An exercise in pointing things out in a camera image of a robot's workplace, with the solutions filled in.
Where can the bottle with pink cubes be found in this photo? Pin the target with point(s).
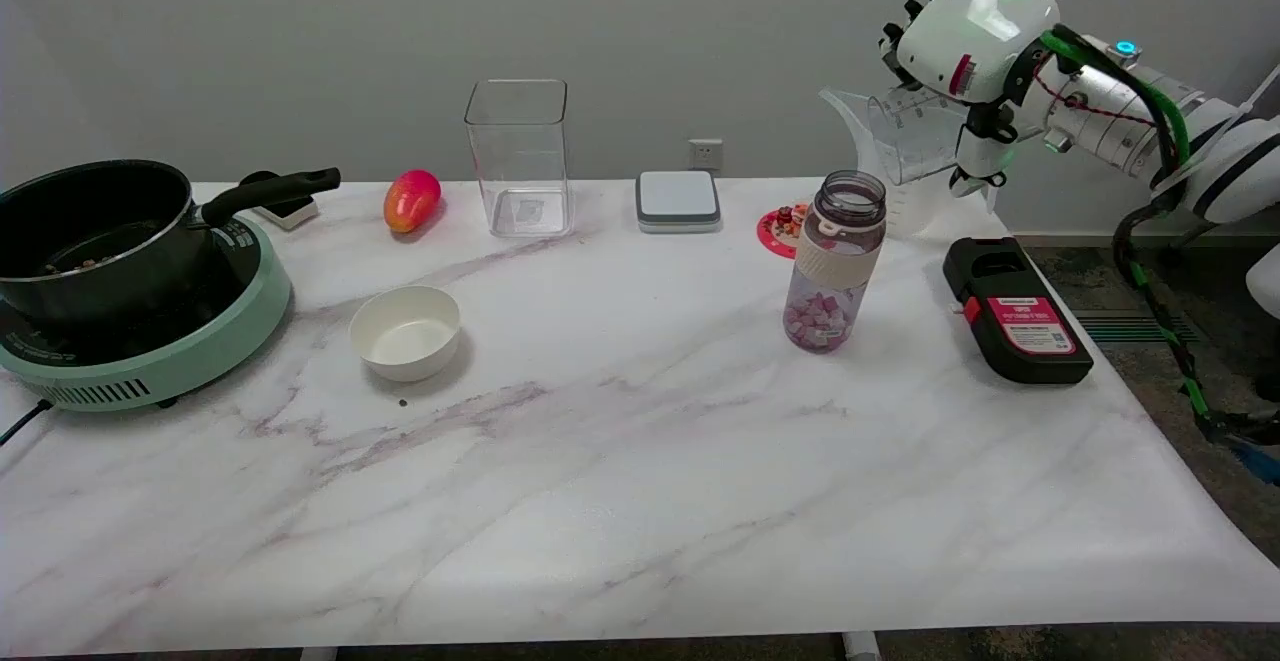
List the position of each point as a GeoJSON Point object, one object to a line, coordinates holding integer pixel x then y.
{"type": "Point", "coordinates": [835, 261]}

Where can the green induction cooker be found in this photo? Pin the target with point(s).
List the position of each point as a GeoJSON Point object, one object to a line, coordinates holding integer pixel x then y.
{"type": "Point", "coordinates": [200, 351]}

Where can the small black and white device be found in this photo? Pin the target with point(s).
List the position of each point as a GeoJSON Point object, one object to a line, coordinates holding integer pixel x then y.
{"type": "Point", "coordinates": [292, 213]}

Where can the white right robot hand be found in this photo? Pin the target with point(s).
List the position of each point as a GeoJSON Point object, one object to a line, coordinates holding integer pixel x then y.
{"type": "Point", "coordinates": [975, 31]}

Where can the red and yellow mango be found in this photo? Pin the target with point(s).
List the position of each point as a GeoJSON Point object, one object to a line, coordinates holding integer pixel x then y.
{"type": "Point", "coordinates": [410, 201]}

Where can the white bowl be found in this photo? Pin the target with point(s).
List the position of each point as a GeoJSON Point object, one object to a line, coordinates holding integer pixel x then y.
{"type": "Point", "coordinates": [405, 336]}

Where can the clear square storage container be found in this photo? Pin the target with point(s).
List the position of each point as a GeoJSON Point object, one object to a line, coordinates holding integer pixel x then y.
{"type": "Point", "coordinates": [520, 161]}

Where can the floor vent grate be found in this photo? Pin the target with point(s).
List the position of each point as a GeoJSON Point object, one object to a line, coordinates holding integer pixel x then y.
{"type": "Point", "coordinates": [1110, 326]}

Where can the red round coaster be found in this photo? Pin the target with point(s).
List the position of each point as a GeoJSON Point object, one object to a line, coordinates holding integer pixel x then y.
{"type": "Point", "coordinates": [775, 233]}

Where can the grey and white square box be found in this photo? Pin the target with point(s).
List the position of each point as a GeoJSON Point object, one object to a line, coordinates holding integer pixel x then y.
{"type": "Point", "coordinates": [678, 199]}

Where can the black case with red label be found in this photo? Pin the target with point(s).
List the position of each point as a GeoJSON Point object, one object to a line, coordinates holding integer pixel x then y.
{"type": "Point", "coordinates": [1020, 321]}

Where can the clear plastic measuring jug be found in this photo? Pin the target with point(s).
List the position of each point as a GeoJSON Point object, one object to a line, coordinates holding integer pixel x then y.
{"type": "Point", "coordinates": [920, 213]}

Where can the white wall socket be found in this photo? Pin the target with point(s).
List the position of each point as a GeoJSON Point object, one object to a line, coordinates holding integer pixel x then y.
{"type": "Point", "coordinates": [705, 154]}

